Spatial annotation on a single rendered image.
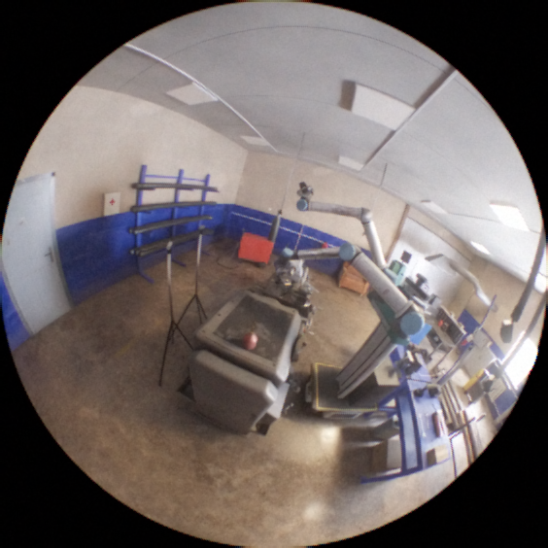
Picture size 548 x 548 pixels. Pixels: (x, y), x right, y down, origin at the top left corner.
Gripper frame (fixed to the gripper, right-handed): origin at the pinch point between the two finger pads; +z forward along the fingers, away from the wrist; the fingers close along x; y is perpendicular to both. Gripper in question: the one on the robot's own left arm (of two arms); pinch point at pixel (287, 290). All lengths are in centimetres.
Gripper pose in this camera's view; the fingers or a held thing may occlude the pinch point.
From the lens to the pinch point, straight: 134.8
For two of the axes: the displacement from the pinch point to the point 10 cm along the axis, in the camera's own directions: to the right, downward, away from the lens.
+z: 1.9, 6.7, -7.1
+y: 5.6, -6.7, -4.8
